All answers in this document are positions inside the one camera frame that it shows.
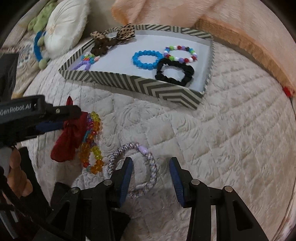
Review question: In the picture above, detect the braided lilac hair tie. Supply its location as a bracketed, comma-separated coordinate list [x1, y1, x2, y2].
[106, 142, 158, 199]

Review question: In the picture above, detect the red velvet bow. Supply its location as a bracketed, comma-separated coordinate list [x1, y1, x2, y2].
[50, 96, 90, 163]

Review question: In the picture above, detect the purple bead bracelet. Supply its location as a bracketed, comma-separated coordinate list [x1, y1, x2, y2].
[71, 60, 92, 71]

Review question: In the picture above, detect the orange yellow crystal bracelet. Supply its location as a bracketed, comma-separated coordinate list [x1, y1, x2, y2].
[78, 111, 105, 175]

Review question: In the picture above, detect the striped rectangular tray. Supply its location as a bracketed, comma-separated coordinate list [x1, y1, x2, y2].
[59, 24, 214, 109]

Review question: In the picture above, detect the quilted beige bedspread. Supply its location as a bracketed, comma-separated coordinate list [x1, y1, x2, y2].
[26, 43, 295, 240]

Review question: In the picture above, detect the white round fringed cushion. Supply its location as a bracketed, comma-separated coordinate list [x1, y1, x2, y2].
[44, 0, 90, 59]

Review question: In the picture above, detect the leopard print bow scrunchie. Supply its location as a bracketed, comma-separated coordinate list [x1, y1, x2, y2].
[90, 24, 135, 56]

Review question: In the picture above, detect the black scrunchie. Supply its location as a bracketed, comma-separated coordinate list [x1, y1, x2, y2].
[154, 58, 195, 87]

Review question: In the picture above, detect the grey upholstered headboard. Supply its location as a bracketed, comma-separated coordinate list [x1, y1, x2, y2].
[81, 0, 121, 39]

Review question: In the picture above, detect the green plush toy blue strap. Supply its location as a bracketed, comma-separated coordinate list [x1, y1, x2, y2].
[27, 0, 58, 70]

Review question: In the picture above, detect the person's left hand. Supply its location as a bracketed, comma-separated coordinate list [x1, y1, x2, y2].
[8, 148, 33, 198]

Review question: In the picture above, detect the neon flower bead bracelet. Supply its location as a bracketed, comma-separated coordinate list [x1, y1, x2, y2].
[81, 52, 100, 65]

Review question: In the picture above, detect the blue bead bracelet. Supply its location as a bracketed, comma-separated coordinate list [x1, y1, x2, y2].
[131, 49, 165, 71]

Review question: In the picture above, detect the multicolour round bead bracelet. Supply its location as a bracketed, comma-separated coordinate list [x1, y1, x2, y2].
[163, 45, 198, 64]

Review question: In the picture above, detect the embroidered floral pillow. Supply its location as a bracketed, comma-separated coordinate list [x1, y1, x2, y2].
[1, 31, 40, 98]

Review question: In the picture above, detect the small red object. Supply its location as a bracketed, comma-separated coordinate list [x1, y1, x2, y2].
[282, 86, 292, 98]

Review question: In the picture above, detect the peach fringed blanket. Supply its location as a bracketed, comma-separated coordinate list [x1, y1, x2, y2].
[111, 1, 295, 96]

